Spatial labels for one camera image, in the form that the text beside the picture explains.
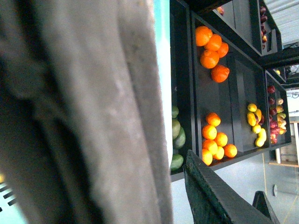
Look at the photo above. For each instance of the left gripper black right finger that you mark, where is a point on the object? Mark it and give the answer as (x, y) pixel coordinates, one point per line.
(261, 203)

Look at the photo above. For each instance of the orange on shelf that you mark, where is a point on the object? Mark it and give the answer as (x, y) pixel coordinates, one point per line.
(209, 59)

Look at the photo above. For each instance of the green avocado on shelf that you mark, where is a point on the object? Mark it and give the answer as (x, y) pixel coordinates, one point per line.
(179, 142)

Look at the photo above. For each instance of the black produce shelf tray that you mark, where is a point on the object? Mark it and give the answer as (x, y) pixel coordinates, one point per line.
(196, 94)

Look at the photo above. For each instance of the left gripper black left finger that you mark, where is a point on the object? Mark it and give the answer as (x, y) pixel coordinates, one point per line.
(212, 201)

